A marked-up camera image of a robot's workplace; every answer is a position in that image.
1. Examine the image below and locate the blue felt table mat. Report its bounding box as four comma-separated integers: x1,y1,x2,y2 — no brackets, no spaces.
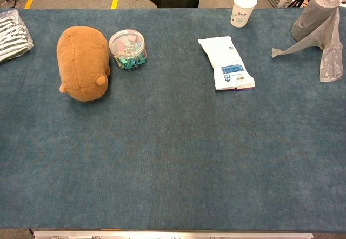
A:
0,7,346,233

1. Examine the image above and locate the white snack packet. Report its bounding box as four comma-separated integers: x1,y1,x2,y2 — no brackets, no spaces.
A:
197,36,256,92

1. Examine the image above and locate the clear jar of binder clips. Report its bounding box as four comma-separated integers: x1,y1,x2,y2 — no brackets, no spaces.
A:
108,29,147,71

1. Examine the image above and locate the brown plush capybara toy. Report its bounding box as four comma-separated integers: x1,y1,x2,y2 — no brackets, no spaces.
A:
56,26,111,103

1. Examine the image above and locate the white paper cup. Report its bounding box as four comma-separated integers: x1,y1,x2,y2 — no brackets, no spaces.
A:
230,0,258,29

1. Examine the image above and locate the grey garbage bag roll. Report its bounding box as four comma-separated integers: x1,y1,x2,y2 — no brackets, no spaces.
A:
271,0,344,83

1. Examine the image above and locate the striped cloth in plastic bag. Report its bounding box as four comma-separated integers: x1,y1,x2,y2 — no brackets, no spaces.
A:
0,9,35,63

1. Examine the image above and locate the silver aluminium table rail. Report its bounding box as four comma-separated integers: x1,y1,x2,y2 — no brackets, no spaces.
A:
32,230,314,239

